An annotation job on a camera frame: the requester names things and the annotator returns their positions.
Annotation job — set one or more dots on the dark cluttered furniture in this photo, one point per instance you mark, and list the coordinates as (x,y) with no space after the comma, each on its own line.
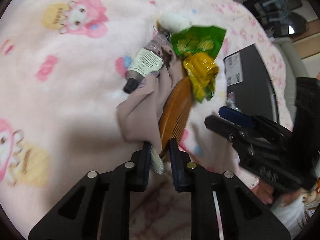
(270,2)

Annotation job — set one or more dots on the person's white clothing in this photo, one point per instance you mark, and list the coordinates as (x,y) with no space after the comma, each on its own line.
(292,212)

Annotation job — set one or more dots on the person's right hand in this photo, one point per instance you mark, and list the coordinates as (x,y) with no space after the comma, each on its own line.
(266,192)

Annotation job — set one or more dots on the pink printed blanket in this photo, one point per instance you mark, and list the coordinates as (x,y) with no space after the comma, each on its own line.
(75,85)

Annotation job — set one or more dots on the mauve hand cream tube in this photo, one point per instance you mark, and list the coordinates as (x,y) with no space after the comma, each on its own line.
(146,61)

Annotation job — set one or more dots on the wooden comb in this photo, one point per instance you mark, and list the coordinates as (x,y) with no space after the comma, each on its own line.
(175,102)

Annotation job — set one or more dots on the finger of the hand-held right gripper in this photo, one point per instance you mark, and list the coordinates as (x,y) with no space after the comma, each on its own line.
(237,116)
(222,126)

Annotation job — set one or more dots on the grey padded bed frame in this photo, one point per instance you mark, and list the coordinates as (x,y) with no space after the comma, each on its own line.
(292,62)

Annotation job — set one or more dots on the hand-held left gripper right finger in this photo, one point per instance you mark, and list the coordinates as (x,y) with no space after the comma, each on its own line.
(176,165)

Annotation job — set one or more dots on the white plush toy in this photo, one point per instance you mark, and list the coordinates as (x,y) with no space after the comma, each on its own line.
(172,21)

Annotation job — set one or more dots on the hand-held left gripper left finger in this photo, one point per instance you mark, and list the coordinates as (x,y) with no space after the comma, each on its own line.
(146,160)

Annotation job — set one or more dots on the mauve cloth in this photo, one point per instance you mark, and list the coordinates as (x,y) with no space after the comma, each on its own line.
(142,110)

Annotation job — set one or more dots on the yellow corn snack packet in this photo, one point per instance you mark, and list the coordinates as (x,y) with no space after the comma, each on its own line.
(200,67)

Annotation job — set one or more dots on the black cardboard box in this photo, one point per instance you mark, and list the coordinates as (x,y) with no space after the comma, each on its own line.
(255,80)

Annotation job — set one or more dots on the small white pouch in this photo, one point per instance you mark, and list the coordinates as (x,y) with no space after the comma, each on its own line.
(157,162)

